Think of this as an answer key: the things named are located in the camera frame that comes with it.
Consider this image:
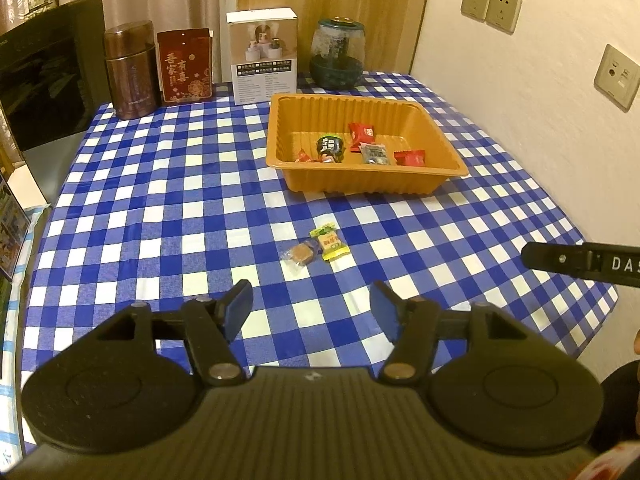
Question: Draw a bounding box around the blue printed carton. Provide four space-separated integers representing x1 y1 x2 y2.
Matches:
0 172 32 281

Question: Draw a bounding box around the white product box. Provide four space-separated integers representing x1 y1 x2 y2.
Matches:
226 7 299 107

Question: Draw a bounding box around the beige wall socket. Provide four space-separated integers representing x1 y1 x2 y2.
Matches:
460 0 493 23
485 0 522 35

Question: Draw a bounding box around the beige wall outlet plate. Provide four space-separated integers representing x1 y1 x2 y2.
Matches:
593 44 640 111

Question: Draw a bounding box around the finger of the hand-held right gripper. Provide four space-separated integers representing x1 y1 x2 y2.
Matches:
521 241 592 275

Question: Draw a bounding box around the red printed box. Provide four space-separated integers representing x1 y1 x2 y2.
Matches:
156 27 215 107

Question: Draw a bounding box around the brown caramel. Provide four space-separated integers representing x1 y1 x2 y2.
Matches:
281 241 317 267

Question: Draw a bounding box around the black flat monitor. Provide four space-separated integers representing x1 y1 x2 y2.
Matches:
0 0 113 201

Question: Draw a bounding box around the yellow green candy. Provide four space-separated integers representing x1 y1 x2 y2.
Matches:
309 222 349 262

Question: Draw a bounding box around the brown metal canister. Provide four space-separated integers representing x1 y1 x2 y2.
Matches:
103 20 158 121

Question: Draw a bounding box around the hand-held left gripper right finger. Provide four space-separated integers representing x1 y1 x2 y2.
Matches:
370 280 531 386

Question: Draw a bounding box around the wooden door panel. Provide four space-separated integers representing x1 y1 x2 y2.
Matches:
237 0 433 76

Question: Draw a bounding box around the green black snack packet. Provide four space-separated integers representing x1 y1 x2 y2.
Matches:
316 134 346 163

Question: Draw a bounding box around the large red snack packet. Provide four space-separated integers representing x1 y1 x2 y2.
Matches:
347 121 377 153

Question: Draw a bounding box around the red white printed clothing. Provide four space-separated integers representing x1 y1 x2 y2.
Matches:
575 442 640 480

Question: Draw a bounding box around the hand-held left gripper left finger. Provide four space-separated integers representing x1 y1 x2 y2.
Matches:
95 279 255 387

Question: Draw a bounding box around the orange plastic tray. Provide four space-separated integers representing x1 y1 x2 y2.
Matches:
265 92 470 196

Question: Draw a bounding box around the blue white checked tablecloth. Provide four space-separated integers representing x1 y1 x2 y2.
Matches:
0 72 618 456

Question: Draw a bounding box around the glass jar with dark base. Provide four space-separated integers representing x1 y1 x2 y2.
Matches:
308 16 367 90

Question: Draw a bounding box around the clear packet of dark snack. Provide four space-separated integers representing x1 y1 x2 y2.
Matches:
358 142 392 166

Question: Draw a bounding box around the dark box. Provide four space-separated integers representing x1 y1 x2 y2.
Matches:
0 280 13 381

